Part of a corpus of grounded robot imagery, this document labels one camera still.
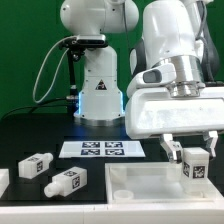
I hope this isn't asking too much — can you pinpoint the black base cable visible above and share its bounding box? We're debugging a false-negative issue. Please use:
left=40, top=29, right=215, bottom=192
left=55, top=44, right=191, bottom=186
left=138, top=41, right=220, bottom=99
left=0, top=96, right=79, bottom=122

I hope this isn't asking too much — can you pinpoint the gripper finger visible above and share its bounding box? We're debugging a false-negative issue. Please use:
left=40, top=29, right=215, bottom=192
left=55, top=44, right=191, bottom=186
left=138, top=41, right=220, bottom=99
left=160, top=134, right=183, bottom=164
left=203, top=131, right=218, bottom=159

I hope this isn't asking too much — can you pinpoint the white square tabletop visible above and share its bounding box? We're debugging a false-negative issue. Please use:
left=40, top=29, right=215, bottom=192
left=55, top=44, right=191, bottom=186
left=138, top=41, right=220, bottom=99
left=105, top=162, right=224, bottom=204

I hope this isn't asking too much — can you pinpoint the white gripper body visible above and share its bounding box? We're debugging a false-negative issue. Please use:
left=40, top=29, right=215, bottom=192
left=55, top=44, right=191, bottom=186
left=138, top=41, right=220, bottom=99
left=125, top=87, right=224, bottom=139

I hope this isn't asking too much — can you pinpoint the white obstacle wall frame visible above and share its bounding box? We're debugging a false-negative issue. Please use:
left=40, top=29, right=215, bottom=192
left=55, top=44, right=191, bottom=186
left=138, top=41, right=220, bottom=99
left=0, top=168, right=224, bottom=224

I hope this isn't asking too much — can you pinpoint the black camera on stand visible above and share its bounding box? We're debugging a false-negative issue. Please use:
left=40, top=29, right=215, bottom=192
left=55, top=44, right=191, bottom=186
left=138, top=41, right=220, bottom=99
left=59, top=34, right=108, bottom=49

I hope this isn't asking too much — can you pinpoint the grey camera cable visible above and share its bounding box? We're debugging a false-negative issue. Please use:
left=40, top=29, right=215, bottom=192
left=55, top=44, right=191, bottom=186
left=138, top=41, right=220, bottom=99
left=32, top=35, right=75, bottom=105

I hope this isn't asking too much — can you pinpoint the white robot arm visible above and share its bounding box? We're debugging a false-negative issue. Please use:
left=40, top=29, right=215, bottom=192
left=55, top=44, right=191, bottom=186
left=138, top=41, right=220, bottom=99
left=60, top=0, right=224, bottom=163

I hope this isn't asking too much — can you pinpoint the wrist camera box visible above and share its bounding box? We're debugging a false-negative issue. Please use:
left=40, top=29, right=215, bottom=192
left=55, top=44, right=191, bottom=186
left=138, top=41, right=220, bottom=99
left=127, top=63, right=177, bottom=97

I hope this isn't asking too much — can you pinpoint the marker sheet with tags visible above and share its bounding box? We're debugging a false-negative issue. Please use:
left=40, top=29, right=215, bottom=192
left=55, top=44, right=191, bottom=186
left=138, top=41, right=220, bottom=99
left=59, top=141, right=145, bottom=158

